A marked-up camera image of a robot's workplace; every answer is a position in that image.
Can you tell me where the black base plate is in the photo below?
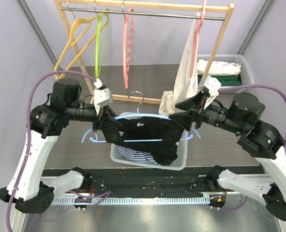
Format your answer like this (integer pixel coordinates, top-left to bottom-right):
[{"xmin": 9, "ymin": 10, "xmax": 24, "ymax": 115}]
[{"xmin": 73, "ymin": 167, "xmax": 222, "ymax": 198}]

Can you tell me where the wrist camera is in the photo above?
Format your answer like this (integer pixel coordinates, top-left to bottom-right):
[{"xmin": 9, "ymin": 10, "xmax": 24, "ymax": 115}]
[
  {"xmin": 198, "ymin": 75, "xmax": 221, "ymax": 110},
  {"xmin": 93, "ymin": 79, "xmax": 113, "ymax": 115}
]

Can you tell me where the wooden clothes rack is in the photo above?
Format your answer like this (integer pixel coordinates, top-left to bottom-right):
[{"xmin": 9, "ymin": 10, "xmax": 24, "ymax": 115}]
[{"xmin": 54, "ymin": 0, "xmax": 235, "ymax": 105}]

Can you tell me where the yellow hanger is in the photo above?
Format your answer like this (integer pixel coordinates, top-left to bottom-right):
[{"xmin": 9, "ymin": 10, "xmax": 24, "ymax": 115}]
[{"xmin": 54, "ymin": 13, "xmax": 110, "ymax": 79}]

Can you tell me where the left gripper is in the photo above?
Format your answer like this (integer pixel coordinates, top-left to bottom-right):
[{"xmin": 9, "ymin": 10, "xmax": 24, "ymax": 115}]
[{"xmin": 66, "ymin": 102, "xmax": 122, "ymax": 132}]

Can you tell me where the blue striped tank top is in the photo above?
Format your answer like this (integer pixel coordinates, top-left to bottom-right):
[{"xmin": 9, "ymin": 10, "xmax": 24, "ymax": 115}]
[{"xmin": 115, "ymin": 146, "xmax": 158, "ymax": 165}]

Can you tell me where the folded green cloth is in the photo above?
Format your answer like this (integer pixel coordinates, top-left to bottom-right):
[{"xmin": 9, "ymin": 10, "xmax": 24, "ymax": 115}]
[{"xmin": 212, "ymin": 75, "xmax": 242, "ymax": 87}]

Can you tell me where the white tank top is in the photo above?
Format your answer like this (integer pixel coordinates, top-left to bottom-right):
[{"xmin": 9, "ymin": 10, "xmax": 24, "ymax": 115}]
[{"xmin": 158, "ymin": 19, "xmax": 198, "ymax": 116}]

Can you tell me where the black tank top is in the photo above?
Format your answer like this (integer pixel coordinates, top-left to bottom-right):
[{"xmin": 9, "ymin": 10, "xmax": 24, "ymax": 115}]
[{"xmin": 103, "ymin": 117, "xmax": 184, "ymax": 166}]

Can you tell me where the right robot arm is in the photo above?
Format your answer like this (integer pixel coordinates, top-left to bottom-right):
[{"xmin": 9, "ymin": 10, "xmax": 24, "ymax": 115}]
[{"xmin": 169, "ymin": 92, "xmax": 286, "ymax": 221}]

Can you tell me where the folded white cloth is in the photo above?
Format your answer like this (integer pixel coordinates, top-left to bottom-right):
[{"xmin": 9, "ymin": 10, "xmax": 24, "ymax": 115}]
[{"xmin": 196, "ymin": 59, "xmax": 241, "ymax": 76}]

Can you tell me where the white slotted cable duct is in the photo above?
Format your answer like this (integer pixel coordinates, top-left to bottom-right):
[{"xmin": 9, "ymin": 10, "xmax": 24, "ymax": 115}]
[{"xmin": 52, "ymin": 195, "xmax": 210, "ymax": 205}]

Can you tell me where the light pink hanger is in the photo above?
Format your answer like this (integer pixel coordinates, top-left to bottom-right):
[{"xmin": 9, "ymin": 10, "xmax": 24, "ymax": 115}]
[{"xmin": 190, "ymin": 0, "xmax": 207, "ymax": 77}]

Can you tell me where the light blue hanger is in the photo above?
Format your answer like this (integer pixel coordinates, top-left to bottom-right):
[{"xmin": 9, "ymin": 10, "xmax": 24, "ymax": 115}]
[{"xmin": 81, "ymin": 103, "xmax": 201, "ymax": 143}]

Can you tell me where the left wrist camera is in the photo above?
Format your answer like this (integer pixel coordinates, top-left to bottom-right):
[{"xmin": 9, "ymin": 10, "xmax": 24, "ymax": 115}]
[{"xmin": 93, "ymin": 79, "xmax": 113, "ymax": 115}]

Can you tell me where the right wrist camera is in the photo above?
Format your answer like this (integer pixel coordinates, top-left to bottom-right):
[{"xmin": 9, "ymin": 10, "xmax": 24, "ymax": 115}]
[{"xmin": 198, "ymin": 75, "xmax": 221, "ymax": 110}]

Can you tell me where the white empty basket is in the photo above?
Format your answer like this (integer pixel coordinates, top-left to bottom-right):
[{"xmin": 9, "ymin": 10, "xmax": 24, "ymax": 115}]
[{"xmin": 110, "ymin": 113, "xmax": 188, "ymax": 171}]

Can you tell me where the lime green hanger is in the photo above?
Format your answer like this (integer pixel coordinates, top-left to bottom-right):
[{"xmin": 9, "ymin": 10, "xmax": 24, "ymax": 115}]
[{"xmin": 94, "ymin": 13, "xmax": 109, "ymax": 79}]

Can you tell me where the white basket with clothes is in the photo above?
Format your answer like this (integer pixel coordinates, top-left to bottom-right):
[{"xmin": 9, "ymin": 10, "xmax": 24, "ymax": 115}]
[{"xmin": 197, "ymin": 54, "xmax": 255, "ymax": 94}]

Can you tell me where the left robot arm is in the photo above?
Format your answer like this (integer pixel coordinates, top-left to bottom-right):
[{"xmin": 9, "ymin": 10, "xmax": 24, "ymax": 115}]
[{"xmin": 0, "ymin": 78, "xmax": 114, "ymax": 214}]

